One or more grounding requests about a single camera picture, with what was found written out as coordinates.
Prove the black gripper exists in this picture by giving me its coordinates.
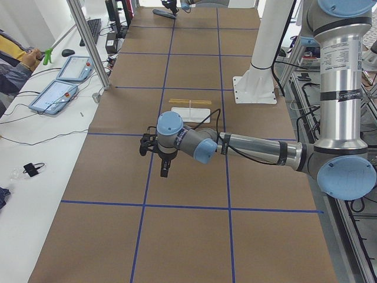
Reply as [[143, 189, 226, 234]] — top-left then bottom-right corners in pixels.
[[161, 0, 178, 14], [158, 149, 178, 177]]

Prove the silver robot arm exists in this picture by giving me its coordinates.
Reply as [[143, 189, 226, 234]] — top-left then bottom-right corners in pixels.
[[153, 1, 376, 200], [161, 0, 230, 14]]

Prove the upper wooden rack dowel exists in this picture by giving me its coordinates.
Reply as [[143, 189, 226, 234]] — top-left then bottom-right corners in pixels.
[[168, 98, 212, 105]]

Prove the black keyboard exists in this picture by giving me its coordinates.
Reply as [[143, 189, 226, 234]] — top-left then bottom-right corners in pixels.
[[86, 18, 102, 44]]

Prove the far teach pendant tablet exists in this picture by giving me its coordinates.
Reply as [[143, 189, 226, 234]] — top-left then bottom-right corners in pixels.
[[56, 55, 92, 83]]

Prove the teach pendant tablet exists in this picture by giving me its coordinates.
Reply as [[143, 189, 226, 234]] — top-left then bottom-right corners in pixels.
[[56, 55, 92, 83], [28, 80, 78, 115]]

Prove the black computer mouse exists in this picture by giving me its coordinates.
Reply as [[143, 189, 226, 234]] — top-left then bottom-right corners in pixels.
[[61, 48, 75, 57]]

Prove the near teach pendant tablet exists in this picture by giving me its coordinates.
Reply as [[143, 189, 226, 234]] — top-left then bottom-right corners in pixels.
[[28, 80, 78, 115]]

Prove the person in yellow shirt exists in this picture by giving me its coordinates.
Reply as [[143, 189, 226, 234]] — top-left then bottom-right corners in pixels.
[[0, 29, 42, 117]]

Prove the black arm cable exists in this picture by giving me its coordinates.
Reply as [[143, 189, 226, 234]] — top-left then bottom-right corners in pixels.
[[188, 108, 295, 166]]

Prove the aluminium frame post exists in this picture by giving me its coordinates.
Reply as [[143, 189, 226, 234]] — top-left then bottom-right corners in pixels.
[[67, 0, 110, 90]]

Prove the white central pedestal column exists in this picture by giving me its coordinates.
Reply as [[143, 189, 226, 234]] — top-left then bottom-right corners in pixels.
[[233, 0, 296, 104]]

